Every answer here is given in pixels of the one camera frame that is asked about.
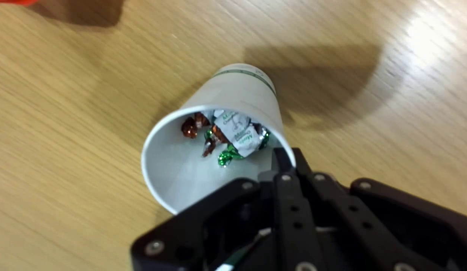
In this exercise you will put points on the white paper cup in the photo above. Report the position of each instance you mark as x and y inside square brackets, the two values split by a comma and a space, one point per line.
[238, 90]

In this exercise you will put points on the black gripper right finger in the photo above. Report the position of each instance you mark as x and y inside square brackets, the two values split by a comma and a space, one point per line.
[354, 220]

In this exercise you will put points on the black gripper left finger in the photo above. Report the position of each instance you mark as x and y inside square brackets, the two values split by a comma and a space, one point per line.
[288, 220]

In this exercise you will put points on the white green candy wrapper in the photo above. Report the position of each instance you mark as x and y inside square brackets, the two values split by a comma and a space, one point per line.
[238, 129]

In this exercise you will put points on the brown foil candy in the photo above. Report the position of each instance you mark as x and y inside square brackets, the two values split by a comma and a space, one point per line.
[193, 125]

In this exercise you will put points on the green foil candy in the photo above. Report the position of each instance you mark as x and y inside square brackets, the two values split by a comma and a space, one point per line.
[227, 156]

